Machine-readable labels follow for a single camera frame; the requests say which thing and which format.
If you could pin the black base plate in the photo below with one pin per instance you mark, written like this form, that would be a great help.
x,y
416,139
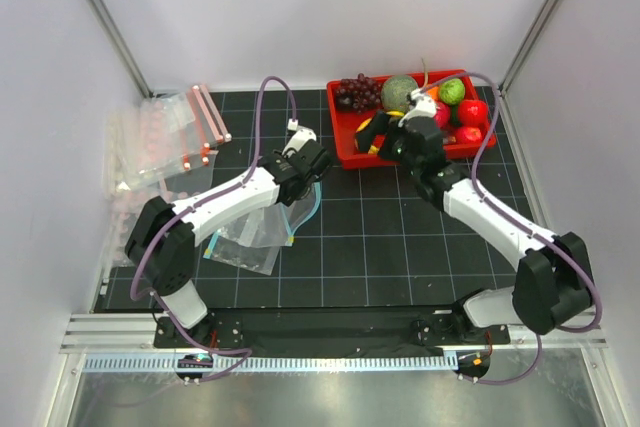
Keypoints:
x,y
343,332

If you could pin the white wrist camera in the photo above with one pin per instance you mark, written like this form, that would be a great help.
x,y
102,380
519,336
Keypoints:
x,y
421,105
300,135

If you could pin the red apple large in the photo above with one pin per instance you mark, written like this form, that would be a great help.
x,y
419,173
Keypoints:
x,y
472,113

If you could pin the orange tangerine back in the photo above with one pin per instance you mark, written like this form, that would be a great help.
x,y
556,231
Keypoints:
x,y
434,93

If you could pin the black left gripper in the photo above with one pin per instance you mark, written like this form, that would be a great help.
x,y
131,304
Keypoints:
x,y
280,155

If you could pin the clear zip bag blue zipper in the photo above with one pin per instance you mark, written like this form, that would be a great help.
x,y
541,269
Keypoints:
x,y
295,217

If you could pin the clear bag pink dots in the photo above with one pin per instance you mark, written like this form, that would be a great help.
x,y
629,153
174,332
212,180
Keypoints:
x,y
125,210

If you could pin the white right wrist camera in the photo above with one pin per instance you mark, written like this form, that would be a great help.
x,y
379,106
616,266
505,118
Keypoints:
x,y
421,105

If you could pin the clear zip bag white label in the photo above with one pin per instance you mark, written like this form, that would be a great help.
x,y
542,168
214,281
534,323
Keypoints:
x,y
225,247

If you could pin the green netted melon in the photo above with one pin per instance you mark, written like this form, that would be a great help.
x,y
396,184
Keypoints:
x,y
396,90

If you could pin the red apple small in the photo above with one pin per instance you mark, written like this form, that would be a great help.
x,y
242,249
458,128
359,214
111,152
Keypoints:
x,y
468,135

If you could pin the red plastic tray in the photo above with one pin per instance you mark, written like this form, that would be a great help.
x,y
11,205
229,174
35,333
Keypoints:
x,y
345,124

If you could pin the yellow banana bunch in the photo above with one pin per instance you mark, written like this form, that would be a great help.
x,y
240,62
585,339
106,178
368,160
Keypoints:
x,y
367,135

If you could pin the green cabbage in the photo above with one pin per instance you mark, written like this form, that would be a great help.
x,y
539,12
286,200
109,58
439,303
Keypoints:
x,y
452,92

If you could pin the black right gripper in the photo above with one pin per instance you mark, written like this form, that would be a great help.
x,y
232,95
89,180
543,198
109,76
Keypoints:
x,y
378,126

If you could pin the left aluminium corner post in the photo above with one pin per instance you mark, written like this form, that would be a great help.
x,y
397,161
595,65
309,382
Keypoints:
x,y
122,50

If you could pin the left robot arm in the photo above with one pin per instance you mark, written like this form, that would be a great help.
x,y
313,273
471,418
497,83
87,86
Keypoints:
x,y
166,235

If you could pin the pink dragon fruit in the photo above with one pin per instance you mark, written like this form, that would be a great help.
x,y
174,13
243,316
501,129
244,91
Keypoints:
x,y
442,116

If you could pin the aluminium slotted rail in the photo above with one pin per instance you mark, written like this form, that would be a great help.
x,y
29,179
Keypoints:
x,y
183,363

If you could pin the purple grape bunch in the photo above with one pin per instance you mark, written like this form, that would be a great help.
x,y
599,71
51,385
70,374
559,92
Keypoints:
x,y
360,94

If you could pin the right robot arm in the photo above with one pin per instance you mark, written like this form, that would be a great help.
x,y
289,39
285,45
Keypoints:
x,y
553,277

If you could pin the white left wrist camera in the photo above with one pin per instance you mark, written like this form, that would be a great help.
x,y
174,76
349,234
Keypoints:
x,y
300,135

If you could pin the stack of pink zip bags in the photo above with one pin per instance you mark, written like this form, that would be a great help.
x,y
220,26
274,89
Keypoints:
x,y
162,137

